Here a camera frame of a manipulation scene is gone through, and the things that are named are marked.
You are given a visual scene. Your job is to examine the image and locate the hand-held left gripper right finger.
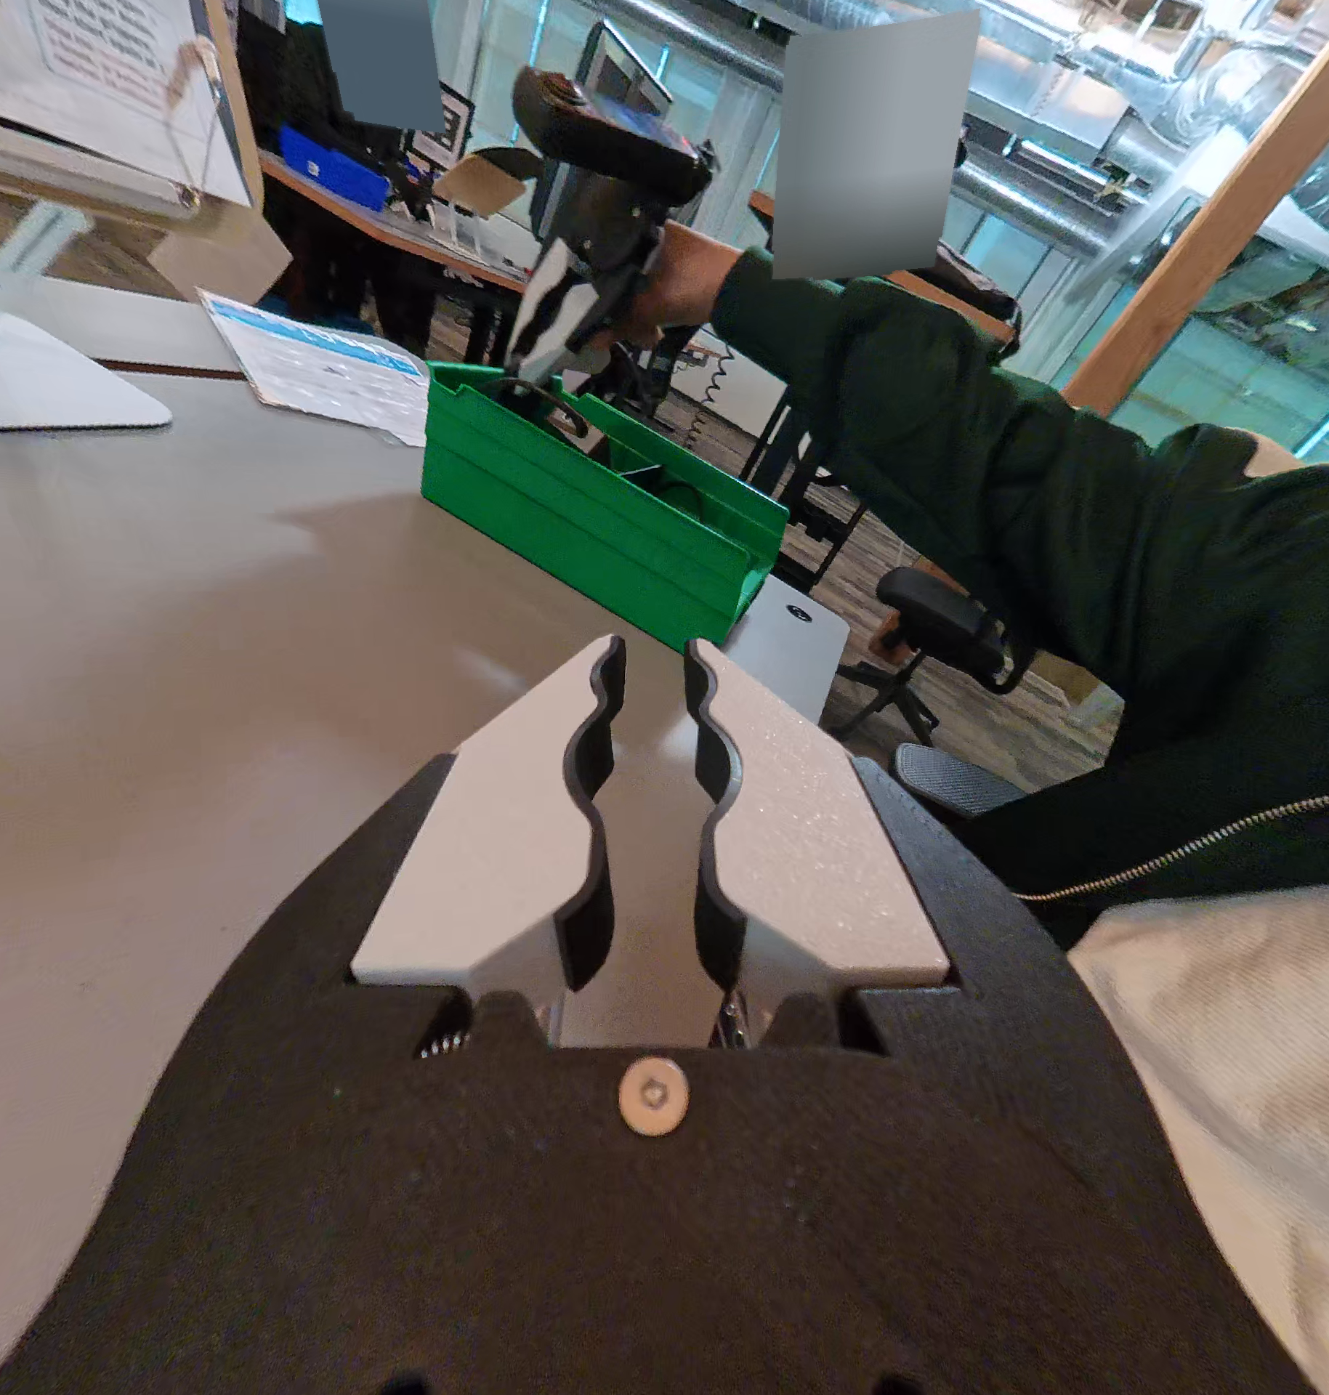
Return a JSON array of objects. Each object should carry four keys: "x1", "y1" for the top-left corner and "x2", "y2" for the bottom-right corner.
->
[{"x1": 684, "y1": 639, "x2": 953, "y2": 1046}]

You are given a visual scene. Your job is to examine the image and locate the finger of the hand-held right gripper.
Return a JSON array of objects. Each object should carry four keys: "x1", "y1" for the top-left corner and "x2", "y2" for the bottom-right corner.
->
[
  {"x1": 559, "y1": 281, "x2": 612, "y2": 357},
  {"x1": 506, "y1": 239, "x2": 575, "y2": 378}
]

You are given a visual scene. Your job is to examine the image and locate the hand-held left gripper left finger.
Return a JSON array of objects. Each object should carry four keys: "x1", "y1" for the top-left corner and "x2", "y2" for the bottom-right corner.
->
[{"x1": 351, "y1": 636, "x2": 629, "y2": 1046}]

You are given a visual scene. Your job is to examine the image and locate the green plastic bin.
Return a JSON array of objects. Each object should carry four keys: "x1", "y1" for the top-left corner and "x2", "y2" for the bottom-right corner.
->
[{"x1": 421, "y1": 359, "x2": 791, "y2": 655}]

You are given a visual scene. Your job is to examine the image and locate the person's right forearm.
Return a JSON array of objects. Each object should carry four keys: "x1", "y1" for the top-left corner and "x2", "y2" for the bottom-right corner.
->
[{"x1": 713, "y1": 250, "x2": 1157, "y2": 677}]

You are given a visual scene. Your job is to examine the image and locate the grey desk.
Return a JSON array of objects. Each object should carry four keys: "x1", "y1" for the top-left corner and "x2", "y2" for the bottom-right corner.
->
[{"x1": 0, "y1": 266, "x2": 852, "y2": 1374}]

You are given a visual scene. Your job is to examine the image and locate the person's right hand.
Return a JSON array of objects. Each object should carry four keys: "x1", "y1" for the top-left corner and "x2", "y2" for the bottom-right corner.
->
[{"x1": 621, "y1": 227, "x2": 749, "y2": 348}]

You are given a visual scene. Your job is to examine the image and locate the wooden work table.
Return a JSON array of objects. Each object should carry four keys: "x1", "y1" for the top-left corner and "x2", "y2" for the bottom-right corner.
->
[{"x1": 259, "y1": 146, "x2": 536, "y2": 297}]

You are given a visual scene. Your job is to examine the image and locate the black chair armrest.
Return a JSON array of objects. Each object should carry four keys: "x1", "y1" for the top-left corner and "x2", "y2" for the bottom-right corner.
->
[{"x1": 894, "y1": 744, "x2": 1028, "y2": 820}]

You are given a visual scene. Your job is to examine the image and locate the pale rounded panel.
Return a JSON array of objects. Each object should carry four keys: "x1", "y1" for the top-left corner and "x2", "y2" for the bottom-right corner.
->
[{"x1": 730, "y1": 571, "x2": 853, "y2": 725}]

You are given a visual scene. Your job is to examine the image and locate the printed paper sheets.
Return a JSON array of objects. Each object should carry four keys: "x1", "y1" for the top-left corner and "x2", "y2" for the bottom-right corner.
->
[{"x1": 198, "y1": 287, "x2": 433, "y2": 448}]

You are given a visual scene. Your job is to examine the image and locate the blue storage bin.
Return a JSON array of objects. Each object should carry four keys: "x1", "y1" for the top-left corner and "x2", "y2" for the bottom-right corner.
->
[{"x1": 281, "y1": 124, "x2": 391, "y2": 213}]

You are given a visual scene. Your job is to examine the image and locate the black office chair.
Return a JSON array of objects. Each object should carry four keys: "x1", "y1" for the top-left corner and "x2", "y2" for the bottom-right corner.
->
[{"x1": 828, "y1": 566, "x2": 1020, "y2": 747}]

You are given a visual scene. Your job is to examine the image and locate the wooden document board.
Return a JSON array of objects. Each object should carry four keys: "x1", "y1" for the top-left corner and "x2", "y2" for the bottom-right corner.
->
[{"x1": 0, "y1": 0, "x2": 296, "y2": 303}]

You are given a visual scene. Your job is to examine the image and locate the green zip jacket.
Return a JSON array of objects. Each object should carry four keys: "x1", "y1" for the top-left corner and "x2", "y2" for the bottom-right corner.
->
[{"x1": 948, "y1": 424, "x2": 1329, "y2": 949}]

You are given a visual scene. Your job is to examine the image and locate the silver ventilation ducts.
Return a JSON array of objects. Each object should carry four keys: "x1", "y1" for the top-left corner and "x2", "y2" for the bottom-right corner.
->
[{"x1": 600, "y1": 0, "x2": 1329, "y2": 256}]

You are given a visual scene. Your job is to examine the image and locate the white stand base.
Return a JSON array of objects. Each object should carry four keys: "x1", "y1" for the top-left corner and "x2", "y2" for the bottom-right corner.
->
[{"x1": 0, "y1": 200, "x2": 176, "y2": 431}]

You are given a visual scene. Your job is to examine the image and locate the instruction sheet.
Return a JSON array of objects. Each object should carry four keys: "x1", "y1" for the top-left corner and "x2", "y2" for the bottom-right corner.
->
[{"x1": 0, "y1": 0, "x2": 254, "y2": 208}]

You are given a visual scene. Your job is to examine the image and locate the wooden beam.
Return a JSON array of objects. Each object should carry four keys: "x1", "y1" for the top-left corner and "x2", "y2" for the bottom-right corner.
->
[{"x1": 1062, "y1": 10, "x2": 1329, "y2": 415}]

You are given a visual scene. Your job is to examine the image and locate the coiled black cable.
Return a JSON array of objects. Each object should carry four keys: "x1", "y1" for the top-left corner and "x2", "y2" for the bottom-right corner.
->
[{"x1": 681, "y1": 342, "x2": 737, "y2": 448}]

